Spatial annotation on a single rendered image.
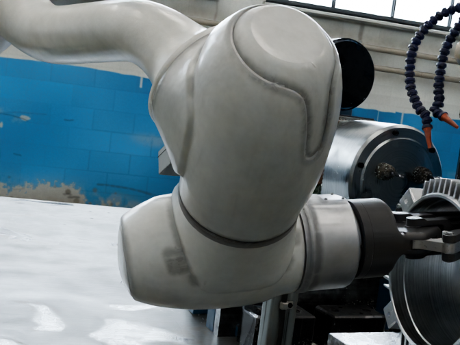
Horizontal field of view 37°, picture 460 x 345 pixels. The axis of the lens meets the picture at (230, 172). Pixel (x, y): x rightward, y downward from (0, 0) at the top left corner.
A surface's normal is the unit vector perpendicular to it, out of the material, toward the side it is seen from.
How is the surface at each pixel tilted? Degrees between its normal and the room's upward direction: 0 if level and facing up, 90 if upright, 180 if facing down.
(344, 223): 56
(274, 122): 118
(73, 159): 90
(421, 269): 81
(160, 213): 40
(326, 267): 108
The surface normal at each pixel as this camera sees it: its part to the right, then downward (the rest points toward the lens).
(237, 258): 0.06, 0.69
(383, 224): 0.23, -0.40
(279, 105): 0.08, 0.39
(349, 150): -0.74, -0.54
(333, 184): -0.92, 0.15
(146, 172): 0.22, 0.11
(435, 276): 0.30, -0.17
